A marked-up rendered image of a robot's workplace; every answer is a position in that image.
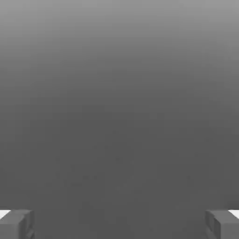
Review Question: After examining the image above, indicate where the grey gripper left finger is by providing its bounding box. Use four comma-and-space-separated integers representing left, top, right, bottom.
0, 209, 35, 239

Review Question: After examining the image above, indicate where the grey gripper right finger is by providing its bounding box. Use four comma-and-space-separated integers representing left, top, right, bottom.
204, 209, 239, 239

